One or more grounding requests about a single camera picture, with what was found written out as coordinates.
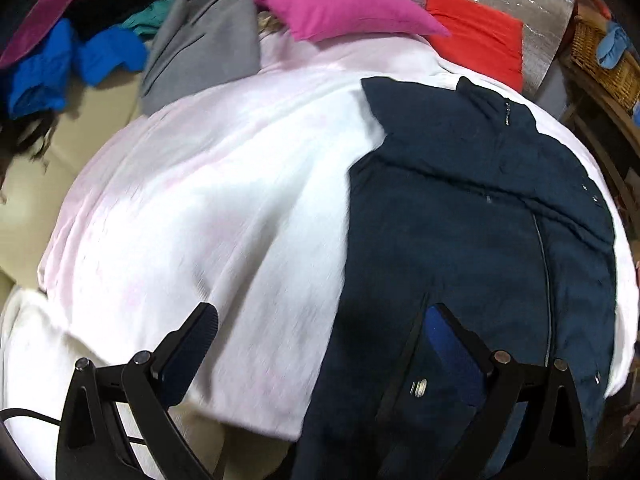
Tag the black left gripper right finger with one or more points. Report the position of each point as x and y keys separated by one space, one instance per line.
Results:
x=551 y=441

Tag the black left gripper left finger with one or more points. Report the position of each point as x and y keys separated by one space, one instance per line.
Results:
x=92 y=441

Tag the navy blue zip jacket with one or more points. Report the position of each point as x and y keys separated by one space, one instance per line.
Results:
x=468 y=205

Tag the white pink fleece blanket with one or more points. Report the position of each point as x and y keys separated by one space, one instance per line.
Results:
x=237 y=196

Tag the wooden shelf unit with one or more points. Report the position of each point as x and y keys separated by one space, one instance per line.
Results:
x=609 y=134

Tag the wicker basket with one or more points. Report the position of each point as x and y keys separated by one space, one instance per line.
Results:
x=621 y=81

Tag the bright blue garment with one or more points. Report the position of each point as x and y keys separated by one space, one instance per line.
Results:
x=38 y=82

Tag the light blue cloth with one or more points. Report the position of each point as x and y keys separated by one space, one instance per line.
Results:
x=612 y=46

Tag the red orange pillow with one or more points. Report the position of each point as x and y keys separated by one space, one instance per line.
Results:
x=482 y=39

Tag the grey garment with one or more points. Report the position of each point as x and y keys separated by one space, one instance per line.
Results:
x=201 y=43

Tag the teal garment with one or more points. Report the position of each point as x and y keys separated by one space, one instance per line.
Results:
x=146 y=23

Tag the magenta pillow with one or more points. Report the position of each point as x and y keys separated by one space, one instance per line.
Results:
x=317 y=20

